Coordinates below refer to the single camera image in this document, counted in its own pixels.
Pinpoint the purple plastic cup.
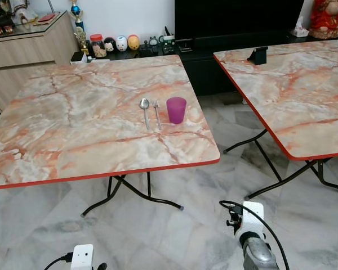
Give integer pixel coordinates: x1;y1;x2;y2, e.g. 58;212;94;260
166;97;188;124

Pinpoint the marble-top folding table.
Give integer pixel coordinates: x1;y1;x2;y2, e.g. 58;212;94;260
0;55;221;217
213;39;338;197

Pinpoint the silver fork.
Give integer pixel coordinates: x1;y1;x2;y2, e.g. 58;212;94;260
152;99;162;131

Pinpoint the silver spoon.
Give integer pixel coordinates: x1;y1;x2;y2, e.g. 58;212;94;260
139;98;151;131

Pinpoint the black phone stand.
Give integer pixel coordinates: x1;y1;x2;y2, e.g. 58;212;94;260
247;46;269;66

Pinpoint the white and green mug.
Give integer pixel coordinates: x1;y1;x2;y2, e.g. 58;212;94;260
161;35;176;48

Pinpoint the black television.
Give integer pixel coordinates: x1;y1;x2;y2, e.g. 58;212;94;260
175;0;306;40

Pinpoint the yellow egg figurine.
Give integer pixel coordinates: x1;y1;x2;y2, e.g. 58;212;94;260
128;34;140;51

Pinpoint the small white box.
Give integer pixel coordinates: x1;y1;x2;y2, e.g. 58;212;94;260
70;52;91;64

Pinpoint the black and white egg figurine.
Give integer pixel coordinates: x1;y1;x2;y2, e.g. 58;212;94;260
104;37;117;53

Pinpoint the red robed statue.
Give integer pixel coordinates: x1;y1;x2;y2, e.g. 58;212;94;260
309;0;338;40

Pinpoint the red-lidded clear jar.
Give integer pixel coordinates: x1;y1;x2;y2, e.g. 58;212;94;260
90;34;106;59

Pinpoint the light wooden cabinet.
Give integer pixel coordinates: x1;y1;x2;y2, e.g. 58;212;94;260
0;10;79;110

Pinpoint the small gold trophy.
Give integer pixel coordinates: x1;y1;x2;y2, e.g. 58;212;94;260
74;25;88;55

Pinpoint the red tray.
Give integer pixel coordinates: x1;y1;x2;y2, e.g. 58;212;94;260
37;14;57;24

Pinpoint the blue and gold trophy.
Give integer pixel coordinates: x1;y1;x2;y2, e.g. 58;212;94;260
69;0;85;32

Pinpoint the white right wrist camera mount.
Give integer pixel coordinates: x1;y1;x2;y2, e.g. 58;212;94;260
241;201;265;240

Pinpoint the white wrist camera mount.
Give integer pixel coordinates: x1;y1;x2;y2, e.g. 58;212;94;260
72;244;95;270
241;201;265;240

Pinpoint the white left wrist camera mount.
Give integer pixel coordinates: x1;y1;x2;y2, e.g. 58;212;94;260
72;244;95;270

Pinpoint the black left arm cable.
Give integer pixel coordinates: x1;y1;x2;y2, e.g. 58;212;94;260
44;253;74;270

